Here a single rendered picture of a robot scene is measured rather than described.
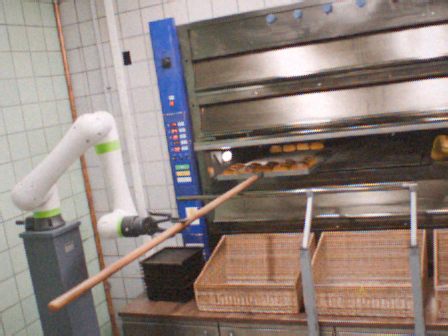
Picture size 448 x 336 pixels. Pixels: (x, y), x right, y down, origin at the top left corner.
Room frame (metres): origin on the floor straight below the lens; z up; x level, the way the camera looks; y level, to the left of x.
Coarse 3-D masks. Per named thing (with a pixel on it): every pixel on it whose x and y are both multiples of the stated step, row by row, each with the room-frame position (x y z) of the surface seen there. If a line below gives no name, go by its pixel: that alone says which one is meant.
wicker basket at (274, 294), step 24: (240, 240) 3.09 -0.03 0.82; (264, 240) 3.03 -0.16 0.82; (288, 240) 2.97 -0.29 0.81; (312, 240) 2.87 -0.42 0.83; (240, 264) 3.06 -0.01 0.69; (264, 264) 3.00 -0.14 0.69; (288, 264) 2.94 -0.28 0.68; (216, 288) 2.67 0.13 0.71; (240, 288) 2.61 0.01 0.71; (264, 288) 2.56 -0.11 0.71; (288, 288) 2.51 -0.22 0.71; (264, 312) 2.57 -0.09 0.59; (288, 312) 2.52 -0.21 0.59
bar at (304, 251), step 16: (256, 192) 2.68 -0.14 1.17; (272, 192) 2.64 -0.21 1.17; (288, 192) 2.61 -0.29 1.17; (304, 192) 2.58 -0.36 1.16; (320, 192) 2.54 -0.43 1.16; (336, 192) 2.51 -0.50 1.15; (304, 240) 2.41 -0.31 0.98; (416, 240) 2.21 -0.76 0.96; (304, 256) 2.36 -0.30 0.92; (416, 256) 2.16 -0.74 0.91; (304, 272) 2.36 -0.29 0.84; (416, 272) 2.16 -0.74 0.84; (304, 288) 2.36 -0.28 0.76; (416, 288) 2.16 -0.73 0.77; (416, 304) 2.17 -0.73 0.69; (416, 320) 2.17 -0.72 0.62
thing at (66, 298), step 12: (252, 180) 2.88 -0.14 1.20; (228, 192) 2.60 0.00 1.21; (216, 204) 2.43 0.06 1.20; (192, 216) 2.22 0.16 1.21; (180, 228) 2.10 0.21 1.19; (156, 240) 1.93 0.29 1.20; (132, 252) 1.80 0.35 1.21; (144, 252) 1.84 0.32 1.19; (120, 264) 1.71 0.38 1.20; (96, 276) 1.60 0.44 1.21; (108, 276) 1.64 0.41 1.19; (84, 288) 1.53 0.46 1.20; (60, 300) 1.43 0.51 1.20; (72, 300) 1.47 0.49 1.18
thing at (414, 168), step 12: (372, 168) 2.83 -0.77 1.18; (384, 168) 2.79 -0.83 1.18; (396, 168) 2.75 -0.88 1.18; (408, 168) 2.73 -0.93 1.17; (420, 168) 2.71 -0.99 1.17; (432, 168) 2.68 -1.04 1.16; (444, 168) 2.66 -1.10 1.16; (216, 180) 3.18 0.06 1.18; (228, 180) 3.14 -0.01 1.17; (240, 180) 3.11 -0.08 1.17; (264, 180) 3.05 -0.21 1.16; (276, 180) 3.02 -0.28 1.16; (288, 180) 2.99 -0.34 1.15; (300, 180) 2.97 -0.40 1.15; (312, 180) 2.94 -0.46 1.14
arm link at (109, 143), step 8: (96, 112) 2.36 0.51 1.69; (104, 112) 2.38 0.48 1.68; (112, 120) 2.38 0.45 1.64; (112, 128) 2.37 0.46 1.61; (112, 136) 2.36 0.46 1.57; (96, 144) 2.35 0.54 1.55; (104, 144) 2.34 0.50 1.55; (112, 144) 2.36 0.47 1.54; (96, 152) 2.37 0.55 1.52; (104, 152) 2.35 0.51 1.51
